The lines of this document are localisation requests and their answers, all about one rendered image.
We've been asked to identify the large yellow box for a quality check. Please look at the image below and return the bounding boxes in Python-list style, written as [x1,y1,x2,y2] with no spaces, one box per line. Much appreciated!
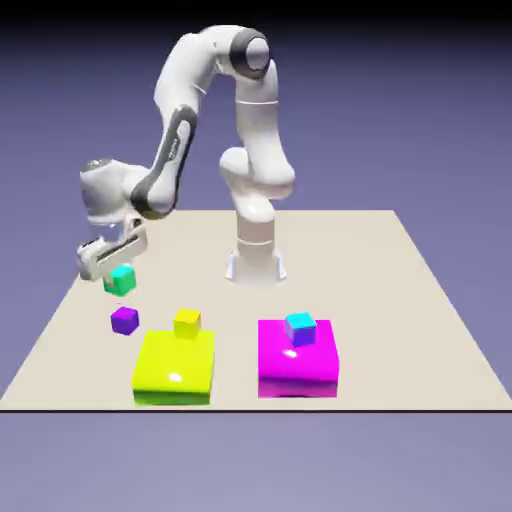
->
[132,329,216,407]

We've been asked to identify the small cyan cube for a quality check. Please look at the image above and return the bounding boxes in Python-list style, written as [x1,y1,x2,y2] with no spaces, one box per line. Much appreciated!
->
[285,312,318,348]

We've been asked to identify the small yellow cube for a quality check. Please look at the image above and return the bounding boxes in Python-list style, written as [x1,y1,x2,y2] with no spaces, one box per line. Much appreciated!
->
[173,308,202,340]

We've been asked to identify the small green cube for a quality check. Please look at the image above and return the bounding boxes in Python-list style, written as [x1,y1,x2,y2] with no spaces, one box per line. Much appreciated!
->
[102,263,137,298]

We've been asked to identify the small purple cube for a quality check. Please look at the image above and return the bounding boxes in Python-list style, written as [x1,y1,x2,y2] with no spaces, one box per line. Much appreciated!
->
[110,306,140,336]

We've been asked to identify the large magenta box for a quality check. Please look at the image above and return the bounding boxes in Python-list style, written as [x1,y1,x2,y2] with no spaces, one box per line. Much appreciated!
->
[257,318,341,400]

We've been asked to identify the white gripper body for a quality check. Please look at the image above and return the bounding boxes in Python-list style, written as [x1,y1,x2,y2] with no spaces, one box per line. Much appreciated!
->
[76,228,148,282]

